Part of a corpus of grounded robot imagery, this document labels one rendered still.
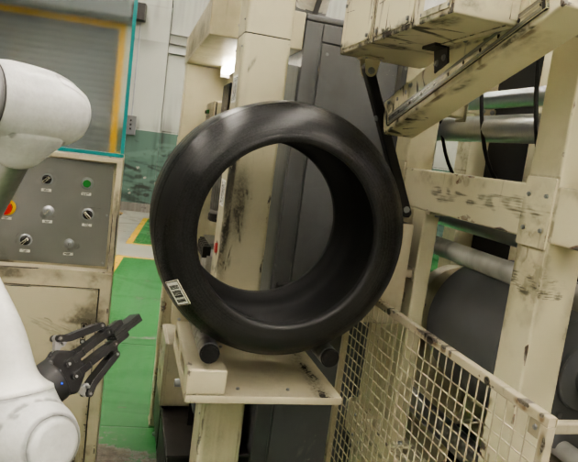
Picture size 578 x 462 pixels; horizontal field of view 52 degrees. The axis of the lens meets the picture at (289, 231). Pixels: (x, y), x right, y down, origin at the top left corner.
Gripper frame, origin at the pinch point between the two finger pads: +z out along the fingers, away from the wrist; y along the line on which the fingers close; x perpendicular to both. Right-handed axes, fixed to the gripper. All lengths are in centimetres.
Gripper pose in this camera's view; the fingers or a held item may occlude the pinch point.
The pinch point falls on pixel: (123, 326)
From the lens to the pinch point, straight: 119.0
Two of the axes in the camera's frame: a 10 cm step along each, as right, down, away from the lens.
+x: 7.9, -1.6, -5.9
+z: 4.9, -4.1, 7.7
